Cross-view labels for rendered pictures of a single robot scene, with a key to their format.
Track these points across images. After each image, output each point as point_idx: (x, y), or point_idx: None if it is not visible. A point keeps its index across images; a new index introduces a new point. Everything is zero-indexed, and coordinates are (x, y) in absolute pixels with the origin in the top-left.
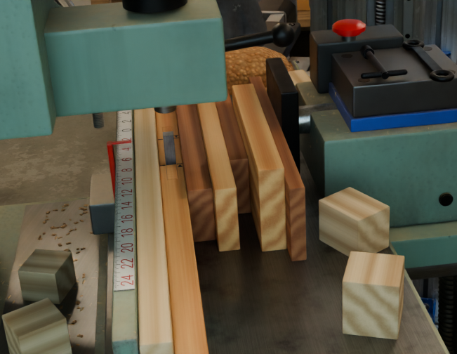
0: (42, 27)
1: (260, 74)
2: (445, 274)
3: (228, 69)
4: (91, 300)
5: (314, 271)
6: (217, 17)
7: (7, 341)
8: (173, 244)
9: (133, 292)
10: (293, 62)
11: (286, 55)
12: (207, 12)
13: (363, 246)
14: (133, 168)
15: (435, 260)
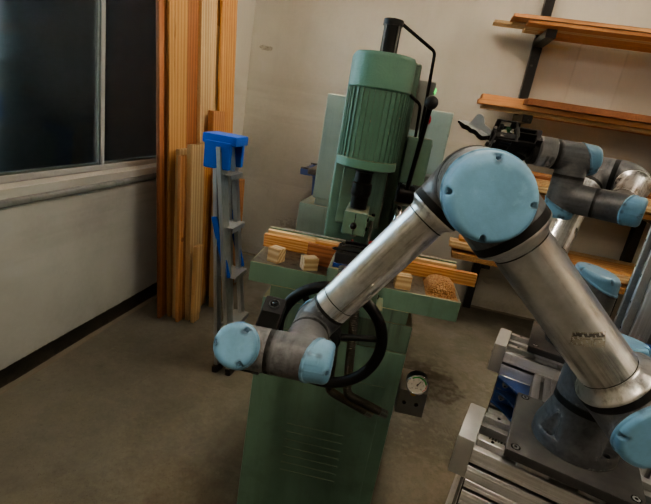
0: (348, 200)
1: (428, 283)
2: None
3: (430, 277)
4: None
5: (299, 262)
6: (345, 210)
7: None
8: (305, 240)
9: (284, 229)
10: (456, 301)
11: (560, 360)
12: (349, 210)
13: (300, 263)
14: (338, 240)
15: None
